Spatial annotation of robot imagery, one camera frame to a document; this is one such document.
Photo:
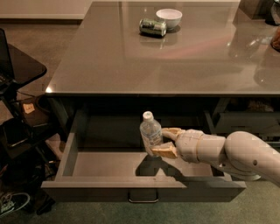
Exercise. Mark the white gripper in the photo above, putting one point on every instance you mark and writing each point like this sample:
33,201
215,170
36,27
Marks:
188,143

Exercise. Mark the clear blue-label plastic bottle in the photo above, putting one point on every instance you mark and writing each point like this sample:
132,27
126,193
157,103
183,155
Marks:
151,132

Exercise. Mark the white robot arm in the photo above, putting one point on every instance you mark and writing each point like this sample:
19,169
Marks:
240,154

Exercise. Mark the grey open top drawer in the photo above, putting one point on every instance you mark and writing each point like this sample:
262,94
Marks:
104,159

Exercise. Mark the grey right upper drawer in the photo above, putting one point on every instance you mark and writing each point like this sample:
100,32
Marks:
260,123

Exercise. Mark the green metal can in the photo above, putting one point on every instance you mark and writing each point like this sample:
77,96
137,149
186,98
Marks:
152,27

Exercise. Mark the white ceramic bowl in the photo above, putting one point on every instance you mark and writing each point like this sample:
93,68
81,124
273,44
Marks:
170,16

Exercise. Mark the brown box with note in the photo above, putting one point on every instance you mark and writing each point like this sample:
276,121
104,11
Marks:
35,111

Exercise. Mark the dark object on counter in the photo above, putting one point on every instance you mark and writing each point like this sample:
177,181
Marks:
273,16

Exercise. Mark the white sneaker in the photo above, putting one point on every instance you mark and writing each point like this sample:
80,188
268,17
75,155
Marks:
12,202

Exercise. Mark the black laptop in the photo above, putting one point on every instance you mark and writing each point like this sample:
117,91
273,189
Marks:
6,69

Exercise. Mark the metal drawer handle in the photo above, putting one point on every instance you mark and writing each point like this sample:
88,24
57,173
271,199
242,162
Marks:
145,196

